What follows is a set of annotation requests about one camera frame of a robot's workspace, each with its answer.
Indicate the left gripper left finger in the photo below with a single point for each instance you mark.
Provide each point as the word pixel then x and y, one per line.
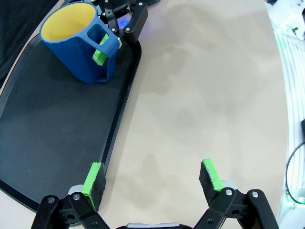
pixel 94 183

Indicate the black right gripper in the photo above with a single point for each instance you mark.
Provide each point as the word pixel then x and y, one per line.
pixel 122 6

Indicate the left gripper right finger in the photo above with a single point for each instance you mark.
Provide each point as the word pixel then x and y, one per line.
pixel 210 181

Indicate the blue mug yellow inside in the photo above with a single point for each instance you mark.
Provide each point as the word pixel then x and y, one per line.
pixel 71 59

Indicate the black plastic serving tray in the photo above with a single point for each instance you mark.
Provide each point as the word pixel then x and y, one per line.
pixel 153 1
pixel 59 131

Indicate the white ribbed equipment frame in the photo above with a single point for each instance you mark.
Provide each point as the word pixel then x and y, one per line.
pixel 295 83

